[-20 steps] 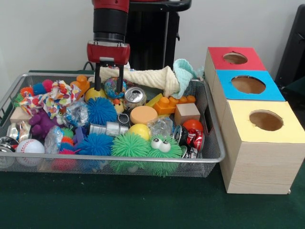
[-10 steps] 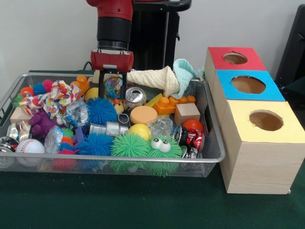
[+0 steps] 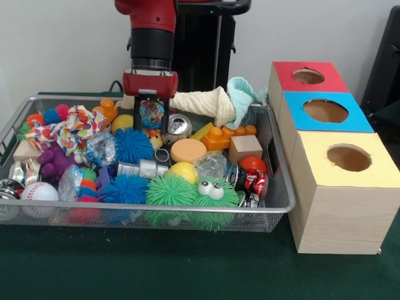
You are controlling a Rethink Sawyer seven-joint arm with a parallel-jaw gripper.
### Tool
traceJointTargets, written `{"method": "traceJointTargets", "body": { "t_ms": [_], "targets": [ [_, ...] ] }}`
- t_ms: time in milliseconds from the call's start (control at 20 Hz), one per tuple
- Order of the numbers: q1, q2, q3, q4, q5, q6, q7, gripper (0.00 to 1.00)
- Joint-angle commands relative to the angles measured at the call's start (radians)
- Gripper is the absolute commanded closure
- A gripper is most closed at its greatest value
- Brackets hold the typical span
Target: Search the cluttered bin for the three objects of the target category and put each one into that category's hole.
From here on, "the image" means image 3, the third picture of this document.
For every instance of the black upright panel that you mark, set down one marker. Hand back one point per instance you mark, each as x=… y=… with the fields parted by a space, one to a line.
x=384 y=56

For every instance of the green spiky ball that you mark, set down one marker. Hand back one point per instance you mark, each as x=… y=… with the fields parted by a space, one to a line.
x=170 y=189

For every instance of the blue globe ball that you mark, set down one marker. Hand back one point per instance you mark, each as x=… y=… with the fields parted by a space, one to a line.
x=152 y=114

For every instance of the small wooden cube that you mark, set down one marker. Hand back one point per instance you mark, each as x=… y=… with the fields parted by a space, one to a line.
x=245 y=149

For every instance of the silver drink can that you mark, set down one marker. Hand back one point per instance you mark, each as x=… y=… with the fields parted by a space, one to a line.
x=179 y=127

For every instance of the dark green table cloth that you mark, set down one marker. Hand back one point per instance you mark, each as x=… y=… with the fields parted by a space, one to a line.
x=156 y=269

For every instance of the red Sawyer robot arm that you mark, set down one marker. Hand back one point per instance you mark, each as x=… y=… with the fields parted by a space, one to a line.
x=152 y=37

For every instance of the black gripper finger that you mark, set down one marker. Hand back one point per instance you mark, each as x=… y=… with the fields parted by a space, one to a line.
x=138 y=114
x=165 y=115

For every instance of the round orange disc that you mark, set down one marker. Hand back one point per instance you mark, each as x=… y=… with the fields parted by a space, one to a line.
x=188 y=150

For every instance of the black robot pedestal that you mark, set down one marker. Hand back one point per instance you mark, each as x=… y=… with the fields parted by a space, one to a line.
x=200 y=50

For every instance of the blue spiky ball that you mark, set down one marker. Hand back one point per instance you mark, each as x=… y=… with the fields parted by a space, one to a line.
x=127 y=187
x=133 y=145

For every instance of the green furry googly-eyed toy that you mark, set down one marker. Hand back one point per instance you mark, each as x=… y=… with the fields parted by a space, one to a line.
x=215 y=206

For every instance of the wooden box with three holes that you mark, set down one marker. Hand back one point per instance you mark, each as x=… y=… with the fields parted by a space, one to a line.
x=344 y=206

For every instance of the orange toy building blocks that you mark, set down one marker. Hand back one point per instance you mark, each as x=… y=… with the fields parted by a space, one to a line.
x=228 y=136

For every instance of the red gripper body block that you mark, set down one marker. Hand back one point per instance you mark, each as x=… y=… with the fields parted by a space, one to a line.
x=150 y=82

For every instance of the shallow clear mesh bin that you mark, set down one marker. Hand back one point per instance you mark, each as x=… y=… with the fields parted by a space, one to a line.
x=281 y=194

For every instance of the crushed red soda can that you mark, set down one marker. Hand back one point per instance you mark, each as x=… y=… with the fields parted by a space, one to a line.
x=250 y=182

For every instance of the mint green muslin cloth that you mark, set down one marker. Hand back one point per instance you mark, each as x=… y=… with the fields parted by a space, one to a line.
x=244 y=100

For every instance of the cream yellow muslin cloth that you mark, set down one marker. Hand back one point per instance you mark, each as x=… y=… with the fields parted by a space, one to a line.
x=200 y=103

